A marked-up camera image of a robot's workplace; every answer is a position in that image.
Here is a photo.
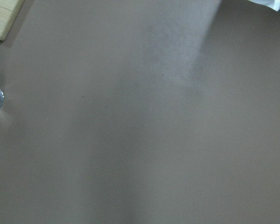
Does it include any bamboo cutting board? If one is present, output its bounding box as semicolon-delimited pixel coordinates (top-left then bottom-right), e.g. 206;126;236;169
0;0;24;41

